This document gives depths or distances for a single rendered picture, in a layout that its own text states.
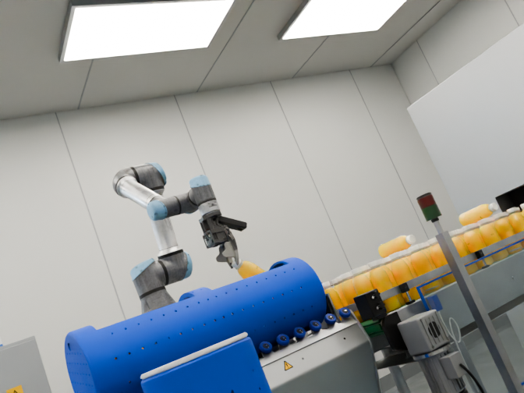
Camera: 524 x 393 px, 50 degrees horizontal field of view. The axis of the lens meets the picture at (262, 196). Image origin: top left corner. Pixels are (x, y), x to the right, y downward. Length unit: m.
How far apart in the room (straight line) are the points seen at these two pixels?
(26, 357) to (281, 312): 1.77
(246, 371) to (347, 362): 0.82
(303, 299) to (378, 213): 4.26
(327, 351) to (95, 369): 0.81
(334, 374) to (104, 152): 3.61
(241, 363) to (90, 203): 3.79
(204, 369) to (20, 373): 2.16
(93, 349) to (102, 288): 3.10
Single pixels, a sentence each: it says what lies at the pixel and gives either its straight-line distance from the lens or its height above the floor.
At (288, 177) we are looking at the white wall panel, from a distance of 5.78.
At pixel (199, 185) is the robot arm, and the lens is 2.10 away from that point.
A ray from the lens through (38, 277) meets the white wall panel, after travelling 4.78.
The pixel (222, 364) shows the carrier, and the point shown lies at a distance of 1.31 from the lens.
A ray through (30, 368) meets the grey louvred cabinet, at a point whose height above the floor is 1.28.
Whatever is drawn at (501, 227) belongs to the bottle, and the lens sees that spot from 2.89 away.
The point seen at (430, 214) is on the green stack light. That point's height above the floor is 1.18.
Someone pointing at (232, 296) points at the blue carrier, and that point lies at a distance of 1.92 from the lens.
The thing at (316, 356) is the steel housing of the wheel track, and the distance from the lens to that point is 2.03.
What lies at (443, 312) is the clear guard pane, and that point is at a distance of 2.27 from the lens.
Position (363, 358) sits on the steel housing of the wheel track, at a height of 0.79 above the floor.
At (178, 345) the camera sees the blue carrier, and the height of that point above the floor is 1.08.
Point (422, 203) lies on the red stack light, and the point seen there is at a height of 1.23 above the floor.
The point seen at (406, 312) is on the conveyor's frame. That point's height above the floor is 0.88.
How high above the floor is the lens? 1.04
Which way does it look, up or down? 12 degrees up
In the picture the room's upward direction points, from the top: 22 degrees counter-clockwise
